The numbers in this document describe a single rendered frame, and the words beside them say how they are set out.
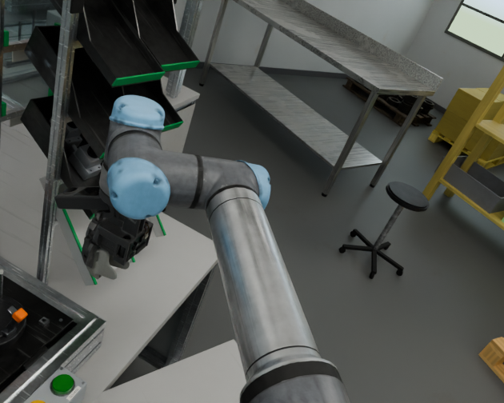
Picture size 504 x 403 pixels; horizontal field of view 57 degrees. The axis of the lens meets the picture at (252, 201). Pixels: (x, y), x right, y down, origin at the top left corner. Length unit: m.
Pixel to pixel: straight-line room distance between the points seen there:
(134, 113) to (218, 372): 0.81
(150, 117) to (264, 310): 0.33
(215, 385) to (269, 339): 0.82
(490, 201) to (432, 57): 4.30
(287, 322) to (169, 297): 0.97
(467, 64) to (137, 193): 7.78
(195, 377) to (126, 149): 0.77
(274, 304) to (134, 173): 0.24
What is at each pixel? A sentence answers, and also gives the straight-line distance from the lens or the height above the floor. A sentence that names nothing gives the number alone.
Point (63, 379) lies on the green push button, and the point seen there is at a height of 0.97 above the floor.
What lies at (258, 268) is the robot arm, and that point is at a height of 1.56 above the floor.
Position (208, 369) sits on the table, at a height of 0.86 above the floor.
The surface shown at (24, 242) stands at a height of 0.86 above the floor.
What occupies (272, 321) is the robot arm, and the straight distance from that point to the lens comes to 0.46.
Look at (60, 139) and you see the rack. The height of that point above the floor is 1.34.
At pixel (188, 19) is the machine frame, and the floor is 1.28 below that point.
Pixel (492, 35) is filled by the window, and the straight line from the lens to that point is 8.09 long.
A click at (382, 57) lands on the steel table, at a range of 4.59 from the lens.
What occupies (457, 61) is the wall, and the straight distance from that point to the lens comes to 8.29.
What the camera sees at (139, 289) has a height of 0.86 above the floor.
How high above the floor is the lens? 1.88
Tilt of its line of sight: 32 degrees down
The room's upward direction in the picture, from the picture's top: 22 degrees clockwise
